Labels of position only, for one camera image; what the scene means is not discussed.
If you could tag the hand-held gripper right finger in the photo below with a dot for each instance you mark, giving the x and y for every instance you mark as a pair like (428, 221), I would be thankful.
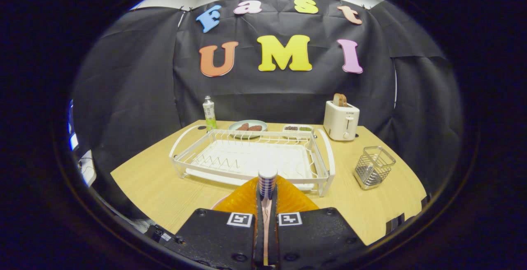
(273, 241)

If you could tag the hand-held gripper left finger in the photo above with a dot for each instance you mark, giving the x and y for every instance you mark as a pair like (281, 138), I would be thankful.
(258, 241)

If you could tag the pink plate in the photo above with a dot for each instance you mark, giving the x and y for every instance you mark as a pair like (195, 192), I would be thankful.
(220, 203)

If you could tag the white dish rack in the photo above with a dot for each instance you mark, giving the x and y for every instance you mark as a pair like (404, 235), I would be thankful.
(247, 159)

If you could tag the pale green plate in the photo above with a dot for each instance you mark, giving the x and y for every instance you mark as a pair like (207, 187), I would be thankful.
(232, 128)

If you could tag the black box white label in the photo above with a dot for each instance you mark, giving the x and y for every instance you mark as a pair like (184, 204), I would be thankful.
(158, 233)

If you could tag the white divided snack tray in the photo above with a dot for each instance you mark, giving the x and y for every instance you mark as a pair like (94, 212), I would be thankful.
(298, 133)

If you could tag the brown meat patty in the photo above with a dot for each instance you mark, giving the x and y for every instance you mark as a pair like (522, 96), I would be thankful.
(243, 127)
(255, 128)

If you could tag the black table clamp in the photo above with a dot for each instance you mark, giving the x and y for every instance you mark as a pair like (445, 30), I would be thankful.
(426, 201)
(395, 222)

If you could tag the white toaster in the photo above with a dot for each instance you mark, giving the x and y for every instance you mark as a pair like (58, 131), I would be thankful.
(339, 122)

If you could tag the green liquid bottle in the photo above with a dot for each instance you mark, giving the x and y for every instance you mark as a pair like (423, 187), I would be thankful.
(209, 113)

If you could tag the brown toast slice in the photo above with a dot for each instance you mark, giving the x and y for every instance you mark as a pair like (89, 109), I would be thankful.
(340, 100)

